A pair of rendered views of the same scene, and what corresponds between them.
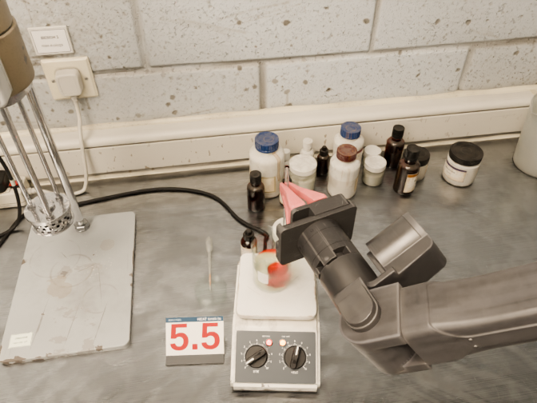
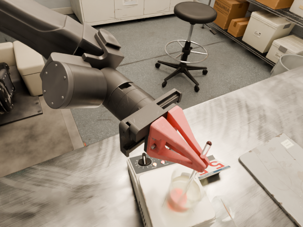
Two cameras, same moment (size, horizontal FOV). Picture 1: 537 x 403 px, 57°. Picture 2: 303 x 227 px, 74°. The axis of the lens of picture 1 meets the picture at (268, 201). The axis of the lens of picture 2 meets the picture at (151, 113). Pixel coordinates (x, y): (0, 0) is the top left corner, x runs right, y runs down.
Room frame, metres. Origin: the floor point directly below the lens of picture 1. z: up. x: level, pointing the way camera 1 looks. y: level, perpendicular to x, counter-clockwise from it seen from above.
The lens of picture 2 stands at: (0.57, -0.14, 1.23)
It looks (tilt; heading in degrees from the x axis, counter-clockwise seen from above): 48 degrees down; 155
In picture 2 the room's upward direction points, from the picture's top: 7 degrees clockwise
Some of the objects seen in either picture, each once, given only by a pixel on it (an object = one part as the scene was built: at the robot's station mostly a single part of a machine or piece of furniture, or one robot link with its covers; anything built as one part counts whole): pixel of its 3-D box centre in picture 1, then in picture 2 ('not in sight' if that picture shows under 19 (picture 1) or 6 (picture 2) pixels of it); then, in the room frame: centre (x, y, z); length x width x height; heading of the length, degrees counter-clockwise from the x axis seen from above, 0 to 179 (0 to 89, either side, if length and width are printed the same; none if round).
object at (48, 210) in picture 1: (26, 161); not in sight; (0.54, 0.34, 1.02); 0.07 x 0.07 x 0.25
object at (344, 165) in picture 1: (344, 170); not in sight; (0.76, -0.15, 0.80); 0.06 x 0.06 x 0.11
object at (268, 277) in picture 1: (271, 261); (185, 191); (0.47, 0.00, 0.88); 0.07 x 0.06 x 0.08; 14
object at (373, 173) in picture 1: (373, 170); not in sight; (0.79, -0.22, 0.78); 0.05 x 0.05 x 0.05
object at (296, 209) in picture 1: (305, 205); (171, 147); (0.45, -0.05, 1.01); 0.09 x 0.07 x 0.07; 24
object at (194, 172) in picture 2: (285, 219); (189, 182); (0.48, -0.02, 0.96); 0.01 x 0.01 x 0.20
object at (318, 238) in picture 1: (325, 246); (139, 111); (0.38, -0.07, 1.01); 0.10 x 0.07 x 0.07; 114
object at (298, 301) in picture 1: (276, 284); (175, 195); (0.46, -0.01, 0.83); 0.12 x 0.12 x 0.01; 89
